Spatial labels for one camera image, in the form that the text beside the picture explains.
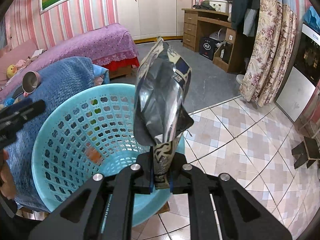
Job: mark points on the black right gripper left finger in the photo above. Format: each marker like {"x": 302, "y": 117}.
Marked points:
{"x": 102, "y": 208}

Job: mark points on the black cardboard box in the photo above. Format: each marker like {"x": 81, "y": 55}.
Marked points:
{"x": 207, "y": 48}

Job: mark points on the purple dotted bedspread bed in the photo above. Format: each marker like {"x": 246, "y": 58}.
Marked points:
{"x": 111, "y": 46}

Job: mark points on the wooden desk with drawers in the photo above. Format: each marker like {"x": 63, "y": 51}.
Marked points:
{"x": 200, "y": 24}

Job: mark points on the yellow duck plush toy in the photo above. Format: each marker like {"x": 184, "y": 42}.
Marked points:
{"x": 11, "y": 71}

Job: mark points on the pink steel-lined mug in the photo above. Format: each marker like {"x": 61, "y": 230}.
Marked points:
{"x": 30, "y": 82}

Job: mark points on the dark green hanging coat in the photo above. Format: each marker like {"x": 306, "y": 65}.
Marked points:
{"x": 243, "y": 2}

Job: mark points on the blue fuzzy blanket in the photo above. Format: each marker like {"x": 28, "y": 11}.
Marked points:
{"x": 59, "y": 81}

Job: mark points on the person's left hand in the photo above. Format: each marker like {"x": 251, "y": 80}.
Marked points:
{"x": 8, "y": 188}

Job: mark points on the light blue plastic basket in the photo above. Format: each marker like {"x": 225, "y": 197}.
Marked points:
{"x": 91, "y": 132}

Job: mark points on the floral beige curtain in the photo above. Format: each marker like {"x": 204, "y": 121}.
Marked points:
{"x": 274, "y": 40}

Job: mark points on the silver foil snack bag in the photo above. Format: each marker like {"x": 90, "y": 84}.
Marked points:
{"x": 160, "y": 118}

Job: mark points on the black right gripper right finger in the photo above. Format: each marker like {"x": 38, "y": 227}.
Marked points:
{"x": 220, "y": 208}

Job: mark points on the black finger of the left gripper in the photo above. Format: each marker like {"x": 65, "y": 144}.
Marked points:
{"x": 15, "y": 116}

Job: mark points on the white decorated wardrobe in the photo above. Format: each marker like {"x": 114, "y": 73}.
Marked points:
{"x": 145, "y": 19}

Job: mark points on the small dark wooden stool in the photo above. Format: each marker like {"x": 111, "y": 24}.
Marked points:
{"x": 306, "y": 152}

